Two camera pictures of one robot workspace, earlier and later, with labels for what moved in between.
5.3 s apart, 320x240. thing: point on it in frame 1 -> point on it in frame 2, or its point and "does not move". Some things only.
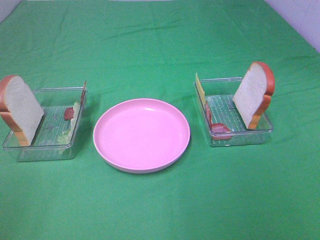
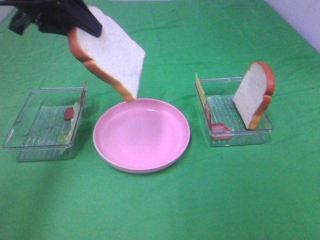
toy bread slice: x=19 y=104 -> x=113 y=54
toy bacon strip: x=219 y=131 does not move
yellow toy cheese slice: x=201 y=90 does not move
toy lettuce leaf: x=66 y=138 does not move
